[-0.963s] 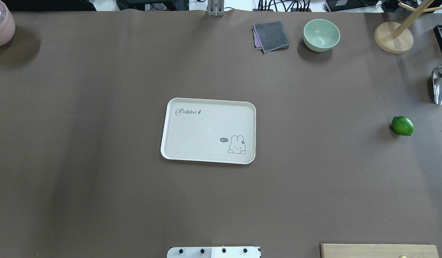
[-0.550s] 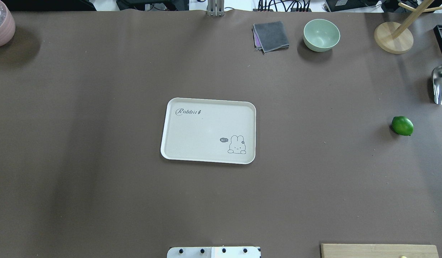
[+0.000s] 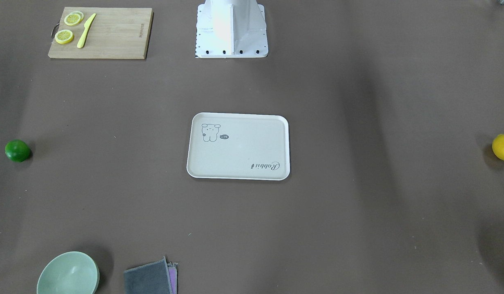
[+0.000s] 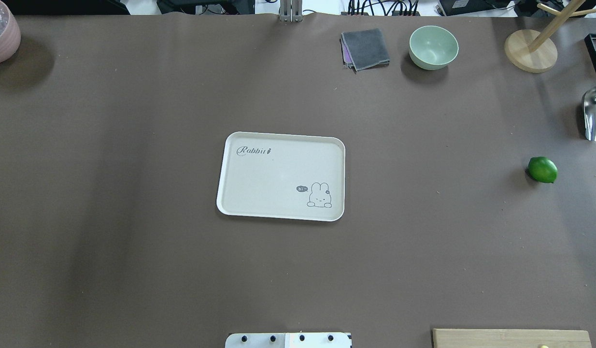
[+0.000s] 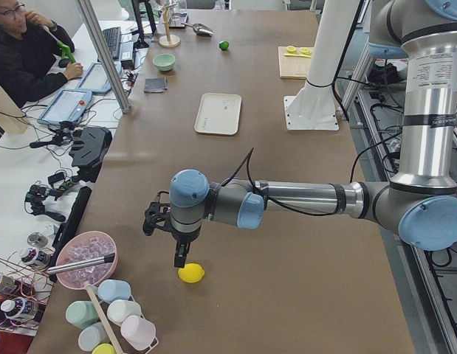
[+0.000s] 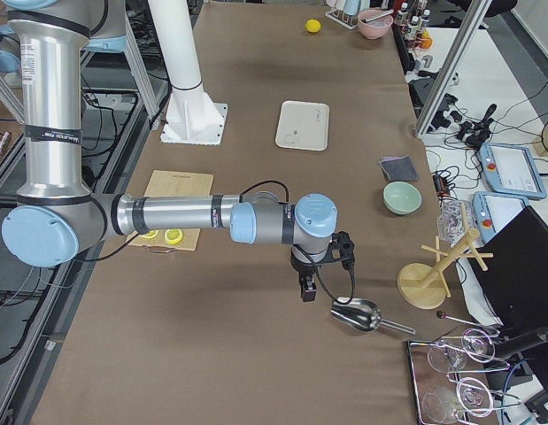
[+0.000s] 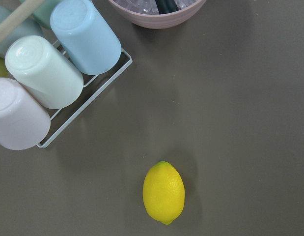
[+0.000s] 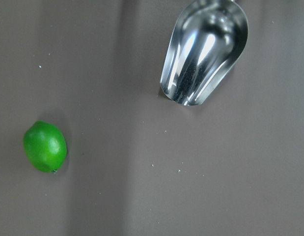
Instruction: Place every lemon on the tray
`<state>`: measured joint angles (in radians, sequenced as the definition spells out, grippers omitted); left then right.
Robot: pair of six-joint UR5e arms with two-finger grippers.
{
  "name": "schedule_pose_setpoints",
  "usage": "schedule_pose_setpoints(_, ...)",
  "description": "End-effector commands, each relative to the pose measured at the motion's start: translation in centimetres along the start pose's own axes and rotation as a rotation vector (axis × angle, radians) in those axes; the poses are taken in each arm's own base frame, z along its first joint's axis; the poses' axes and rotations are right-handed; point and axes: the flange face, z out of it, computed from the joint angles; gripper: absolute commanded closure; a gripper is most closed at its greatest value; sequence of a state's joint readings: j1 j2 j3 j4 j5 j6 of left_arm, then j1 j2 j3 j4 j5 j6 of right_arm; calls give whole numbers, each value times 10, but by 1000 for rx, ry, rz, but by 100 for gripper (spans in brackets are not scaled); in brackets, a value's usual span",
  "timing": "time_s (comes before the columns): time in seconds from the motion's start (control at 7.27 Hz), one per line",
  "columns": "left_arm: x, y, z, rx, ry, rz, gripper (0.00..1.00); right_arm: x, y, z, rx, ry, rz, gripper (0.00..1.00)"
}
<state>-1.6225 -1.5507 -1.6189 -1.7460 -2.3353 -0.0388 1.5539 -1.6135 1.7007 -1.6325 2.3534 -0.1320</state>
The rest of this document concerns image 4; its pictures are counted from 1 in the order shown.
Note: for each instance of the green lime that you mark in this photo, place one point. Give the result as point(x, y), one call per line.
point(542, 169)

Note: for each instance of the white rabbit print tray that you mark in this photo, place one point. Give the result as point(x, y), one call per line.
point(282, 176)

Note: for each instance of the folded grey cloth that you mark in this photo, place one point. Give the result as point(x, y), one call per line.
point(364, 49)

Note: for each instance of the light green bowl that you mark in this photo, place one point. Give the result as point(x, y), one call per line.
point(432, 47)

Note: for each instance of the wooden cutting board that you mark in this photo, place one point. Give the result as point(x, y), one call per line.
point(479, 338)

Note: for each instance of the wooden mug tree stand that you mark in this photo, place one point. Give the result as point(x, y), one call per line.
point(533, 51)

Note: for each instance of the pink bowl with ice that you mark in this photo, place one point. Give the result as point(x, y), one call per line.
point(10, 35)

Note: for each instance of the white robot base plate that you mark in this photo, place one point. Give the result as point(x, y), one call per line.
point(323, 339)

